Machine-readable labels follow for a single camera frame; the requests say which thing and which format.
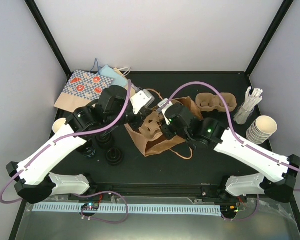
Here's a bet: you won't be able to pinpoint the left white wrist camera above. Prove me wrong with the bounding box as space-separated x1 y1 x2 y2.
129 89 155 115

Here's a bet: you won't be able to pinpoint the black lid stack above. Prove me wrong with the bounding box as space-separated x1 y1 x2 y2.
105 147 124 166
95 133 114 150

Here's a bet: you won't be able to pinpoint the black frame post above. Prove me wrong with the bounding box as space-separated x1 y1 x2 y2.
245 0 294 77
24 0 72 79

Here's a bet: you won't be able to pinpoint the front purple cable loop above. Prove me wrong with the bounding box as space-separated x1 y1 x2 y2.
79 191 130 224

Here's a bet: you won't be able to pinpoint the left paper cup stack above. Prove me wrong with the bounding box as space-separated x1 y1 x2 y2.
52 118 66 134

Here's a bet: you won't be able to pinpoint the brown paper bag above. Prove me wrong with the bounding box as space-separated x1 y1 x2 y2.
124 106 193 160

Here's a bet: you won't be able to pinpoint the white straws in holder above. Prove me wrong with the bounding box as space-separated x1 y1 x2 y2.
233 87 263 125

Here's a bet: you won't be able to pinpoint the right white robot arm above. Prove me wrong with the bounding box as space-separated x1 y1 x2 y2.
158 102 300 203

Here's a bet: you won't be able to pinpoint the right paper cup stack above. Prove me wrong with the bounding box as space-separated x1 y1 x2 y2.
246 115 278 145

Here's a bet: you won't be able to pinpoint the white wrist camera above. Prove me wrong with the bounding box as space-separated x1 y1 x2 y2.
156 98 173 116
129 89 155 115

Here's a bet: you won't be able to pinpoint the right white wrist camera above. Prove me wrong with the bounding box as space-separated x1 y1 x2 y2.
156 98 173 116

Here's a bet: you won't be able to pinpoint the right black frame post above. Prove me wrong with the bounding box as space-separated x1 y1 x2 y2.
245 0 294 77

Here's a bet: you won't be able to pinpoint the pulp cup carrier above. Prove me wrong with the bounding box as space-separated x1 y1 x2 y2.
195 92 237 112
139 111 163 142

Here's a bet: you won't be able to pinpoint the left black frame post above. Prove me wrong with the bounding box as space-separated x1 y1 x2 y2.
24 0 72 79

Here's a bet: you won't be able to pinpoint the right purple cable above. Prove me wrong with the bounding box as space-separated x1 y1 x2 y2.
164 81 300 193

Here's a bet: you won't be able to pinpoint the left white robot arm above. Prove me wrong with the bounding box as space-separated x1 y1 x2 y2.
6 85 155 204

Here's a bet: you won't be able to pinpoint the light blue cable duct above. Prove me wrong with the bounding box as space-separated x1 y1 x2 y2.
32 202 221 217

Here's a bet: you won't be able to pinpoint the blue checkered paper bag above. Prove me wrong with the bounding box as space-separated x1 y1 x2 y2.
54 70 114 113

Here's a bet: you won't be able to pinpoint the paper cup stack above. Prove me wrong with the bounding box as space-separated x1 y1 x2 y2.
52 118 66 134
246 115 278 145

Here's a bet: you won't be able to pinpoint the small circuit board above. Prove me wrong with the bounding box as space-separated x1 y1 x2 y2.
80 203 100 211

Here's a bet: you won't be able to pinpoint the light blue paper bag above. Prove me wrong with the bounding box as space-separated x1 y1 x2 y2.
90 58 128 87

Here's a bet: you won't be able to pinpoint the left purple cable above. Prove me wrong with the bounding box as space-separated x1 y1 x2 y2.
0 79 141 205

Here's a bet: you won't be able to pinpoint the tan paper bag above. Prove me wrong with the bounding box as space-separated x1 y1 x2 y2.
113 67 136 98

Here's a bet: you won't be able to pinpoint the black sleeved paper cup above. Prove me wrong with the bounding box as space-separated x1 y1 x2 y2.
76 141 96 159

